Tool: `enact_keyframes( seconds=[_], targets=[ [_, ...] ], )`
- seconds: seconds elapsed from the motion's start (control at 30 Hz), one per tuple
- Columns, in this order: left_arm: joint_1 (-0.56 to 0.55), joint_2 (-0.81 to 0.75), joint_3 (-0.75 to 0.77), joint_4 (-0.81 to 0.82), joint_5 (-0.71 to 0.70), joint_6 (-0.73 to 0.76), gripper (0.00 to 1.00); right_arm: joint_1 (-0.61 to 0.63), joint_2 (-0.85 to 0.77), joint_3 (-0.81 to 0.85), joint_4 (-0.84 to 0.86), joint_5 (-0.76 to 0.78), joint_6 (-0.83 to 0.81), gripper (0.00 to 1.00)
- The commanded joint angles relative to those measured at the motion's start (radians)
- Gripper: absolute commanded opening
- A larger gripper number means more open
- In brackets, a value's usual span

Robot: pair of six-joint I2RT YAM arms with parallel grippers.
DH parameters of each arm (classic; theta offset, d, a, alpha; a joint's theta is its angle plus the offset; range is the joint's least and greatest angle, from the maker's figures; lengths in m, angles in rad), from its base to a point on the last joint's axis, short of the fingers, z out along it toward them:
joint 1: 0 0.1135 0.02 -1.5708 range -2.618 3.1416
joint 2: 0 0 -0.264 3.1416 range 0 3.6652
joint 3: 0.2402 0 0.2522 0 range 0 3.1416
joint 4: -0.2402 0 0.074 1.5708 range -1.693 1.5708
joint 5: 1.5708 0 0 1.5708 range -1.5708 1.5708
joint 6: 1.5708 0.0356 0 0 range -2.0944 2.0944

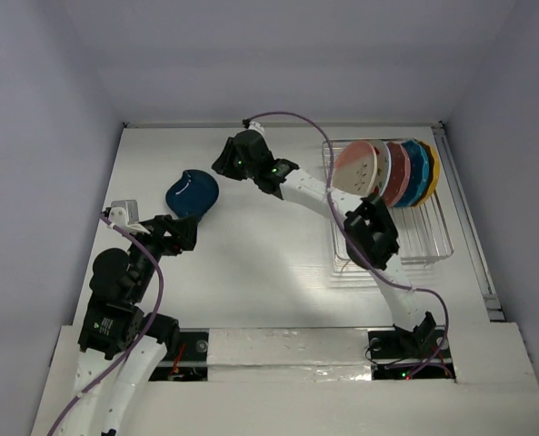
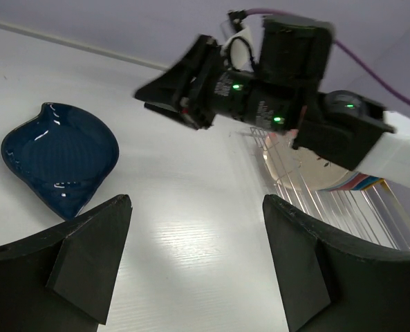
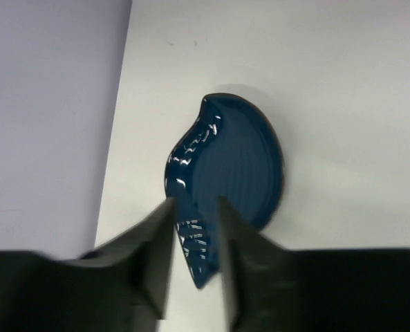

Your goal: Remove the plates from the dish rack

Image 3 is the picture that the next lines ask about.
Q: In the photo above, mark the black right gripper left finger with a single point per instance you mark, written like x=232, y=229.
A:
x=121, y=285

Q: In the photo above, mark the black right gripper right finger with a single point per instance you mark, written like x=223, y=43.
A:
x=270, y=288

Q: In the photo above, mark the dark blue leaf-shaped plate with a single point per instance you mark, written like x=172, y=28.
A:
x=231, y=150

